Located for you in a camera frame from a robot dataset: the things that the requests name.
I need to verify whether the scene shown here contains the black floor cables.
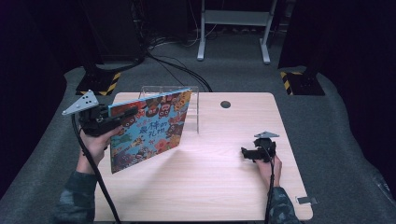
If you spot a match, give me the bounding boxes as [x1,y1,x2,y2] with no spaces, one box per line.
[145,33,214,93]

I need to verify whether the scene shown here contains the white metal stand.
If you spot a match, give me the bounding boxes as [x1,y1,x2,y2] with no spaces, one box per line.
[196,0,278,65]

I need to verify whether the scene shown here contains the person's right hand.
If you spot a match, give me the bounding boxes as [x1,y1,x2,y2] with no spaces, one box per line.
[254,154,284,189]

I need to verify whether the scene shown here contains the black yellow striped stand base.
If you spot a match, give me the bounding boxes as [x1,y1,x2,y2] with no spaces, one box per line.
[278,70,327,97]
[75,63,122,97]

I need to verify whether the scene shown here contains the colourful picture book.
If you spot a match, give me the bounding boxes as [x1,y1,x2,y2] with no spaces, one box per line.
[107,88,193,175]

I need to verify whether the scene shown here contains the clear acrylic book rack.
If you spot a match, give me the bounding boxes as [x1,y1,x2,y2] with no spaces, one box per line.
[137,85,201,135]

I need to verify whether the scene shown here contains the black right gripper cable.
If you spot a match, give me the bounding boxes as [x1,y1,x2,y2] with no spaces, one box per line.
[263,145,277,224]

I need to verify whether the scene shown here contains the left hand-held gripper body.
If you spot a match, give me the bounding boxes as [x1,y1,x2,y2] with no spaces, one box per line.
[61,89,121,138]

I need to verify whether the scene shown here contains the black cabinet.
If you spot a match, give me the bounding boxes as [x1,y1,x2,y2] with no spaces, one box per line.
[81,0,147,63]

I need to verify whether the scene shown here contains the metal table edge bracket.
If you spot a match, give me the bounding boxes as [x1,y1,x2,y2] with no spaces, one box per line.
[295,196,318,205]

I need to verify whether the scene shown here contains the person's left hand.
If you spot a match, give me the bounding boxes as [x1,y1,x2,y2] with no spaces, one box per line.
[76,124,124,175]

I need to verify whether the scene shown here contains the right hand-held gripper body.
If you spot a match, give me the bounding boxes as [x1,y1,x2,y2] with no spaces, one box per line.
[253,131,280,163]

